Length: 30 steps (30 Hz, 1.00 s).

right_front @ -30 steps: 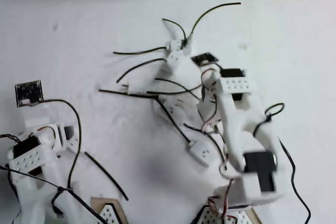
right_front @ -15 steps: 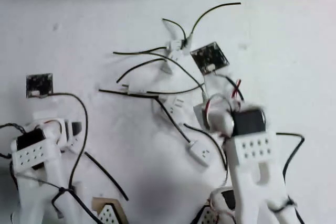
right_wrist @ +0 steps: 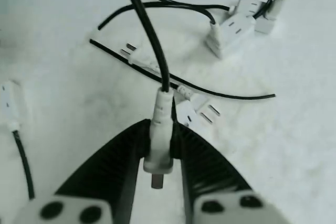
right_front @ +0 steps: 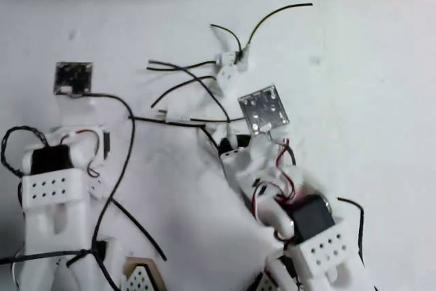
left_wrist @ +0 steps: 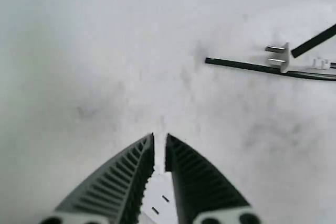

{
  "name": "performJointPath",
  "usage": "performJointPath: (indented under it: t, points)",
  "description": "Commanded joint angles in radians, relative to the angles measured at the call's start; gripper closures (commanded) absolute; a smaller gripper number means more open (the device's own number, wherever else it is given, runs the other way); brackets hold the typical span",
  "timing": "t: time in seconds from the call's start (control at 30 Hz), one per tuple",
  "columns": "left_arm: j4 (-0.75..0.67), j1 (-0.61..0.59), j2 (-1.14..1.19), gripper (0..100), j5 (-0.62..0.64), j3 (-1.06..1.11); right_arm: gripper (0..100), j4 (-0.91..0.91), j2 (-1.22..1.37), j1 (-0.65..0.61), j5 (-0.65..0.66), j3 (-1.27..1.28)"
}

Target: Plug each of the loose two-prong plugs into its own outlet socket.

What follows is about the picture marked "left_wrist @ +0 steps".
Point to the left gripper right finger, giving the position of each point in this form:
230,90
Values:
199,182

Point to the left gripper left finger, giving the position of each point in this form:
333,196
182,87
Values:
115,184

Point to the white two-prong plug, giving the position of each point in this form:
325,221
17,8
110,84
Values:
284,60

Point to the white power strip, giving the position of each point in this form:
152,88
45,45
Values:
158,191

